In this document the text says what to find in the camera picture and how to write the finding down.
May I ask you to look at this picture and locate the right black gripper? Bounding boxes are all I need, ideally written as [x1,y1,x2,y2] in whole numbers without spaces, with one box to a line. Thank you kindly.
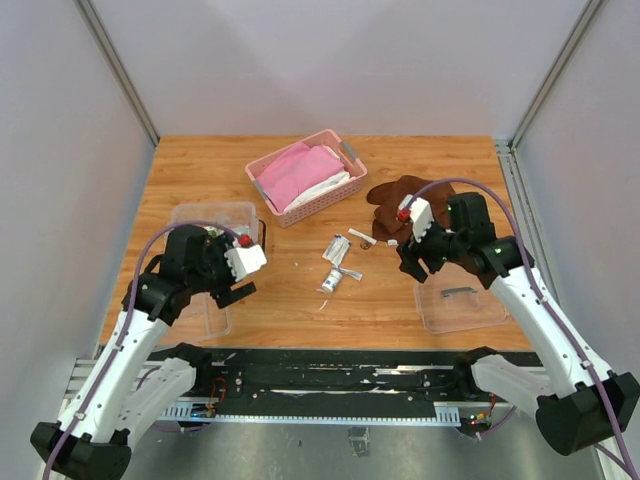
[396,214,467,282]

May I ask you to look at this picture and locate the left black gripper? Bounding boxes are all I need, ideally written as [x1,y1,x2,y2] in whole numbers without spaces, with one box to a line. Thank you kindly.
[188,232,257,307]

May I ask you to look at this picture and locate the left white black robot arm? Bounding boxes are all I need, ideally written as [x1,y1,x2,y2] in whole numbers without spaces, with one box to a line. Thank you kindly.
[30,220,267,479]

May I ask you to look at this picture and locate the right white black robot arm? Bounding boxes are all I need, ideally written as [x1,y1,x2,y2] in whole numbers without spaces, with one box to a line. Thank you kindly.
[397,192,639,456]

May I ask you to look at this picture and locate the clear plastic medicine box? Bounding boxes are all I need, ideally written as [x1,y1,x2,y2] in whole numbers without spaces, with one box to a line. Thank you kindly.
[169,201,266,249]

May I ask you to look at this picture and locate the clear divided tray insert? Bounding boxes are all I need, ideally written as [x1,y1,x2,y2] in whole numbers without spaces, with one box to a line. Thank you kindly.
[175,293,232,343]

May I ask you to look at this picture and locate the clear box lid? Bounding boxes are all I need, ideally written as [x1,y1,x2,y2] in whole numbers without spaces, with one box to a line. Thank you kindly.
[413,273,511,334]

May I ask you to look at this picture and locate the white cotton swab wrapper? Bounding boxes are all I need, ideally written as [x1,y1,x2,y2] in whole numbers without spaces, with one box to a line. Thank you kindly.
[348,228,377,245]

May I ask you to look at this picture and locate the thin white sachet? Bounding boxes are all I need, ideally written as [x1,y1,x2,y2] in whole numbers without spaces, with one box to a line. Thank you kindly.
[340,269,363,281]

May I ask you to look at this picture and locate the brown towel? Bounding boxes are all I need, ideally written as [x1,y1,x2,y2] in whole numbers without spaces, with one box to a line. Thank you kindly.
[366,175,455,244]

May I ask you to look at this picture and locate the white swab packets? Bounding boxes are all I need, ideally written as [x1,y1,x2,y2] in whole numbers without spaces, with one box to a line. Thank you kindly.
[322,234,352,267]

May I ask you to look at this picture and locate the small bandage roll packet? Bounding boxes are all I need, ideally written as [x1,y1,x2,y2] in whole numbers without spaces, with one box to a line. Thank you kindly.
[318,267,344,294]

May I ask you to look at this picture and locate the white folded cloth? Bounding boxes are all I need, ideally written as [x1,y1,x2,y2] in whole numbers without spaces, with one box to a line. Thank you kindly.
[284,170,350,213]

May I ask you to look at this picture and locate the pink plastic basket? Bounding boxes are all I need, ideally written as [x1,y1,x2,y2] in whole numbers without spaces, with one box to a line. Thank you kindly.
[245,129,368,228]

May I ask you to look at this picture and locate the pink folded cloth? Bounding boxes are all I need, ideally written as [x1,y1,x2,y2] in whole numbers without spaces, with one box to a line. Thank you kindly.
[257,142,349,213]

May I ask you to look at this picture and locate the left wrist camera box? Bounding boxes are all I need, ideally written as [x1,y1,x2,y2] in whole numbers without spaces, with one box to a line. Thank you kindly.
[224,244,267,282]

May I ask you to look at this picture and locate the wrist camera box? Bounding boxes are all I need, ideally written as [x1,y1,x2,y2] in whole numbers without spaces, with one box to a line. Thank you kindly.
[397,195,435,243]
[224,244,267,282]

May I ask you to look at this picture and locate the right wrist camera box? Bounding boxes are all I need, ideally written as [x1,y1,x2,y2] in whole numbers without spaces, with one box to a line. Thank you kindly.
[397,195,435,243]

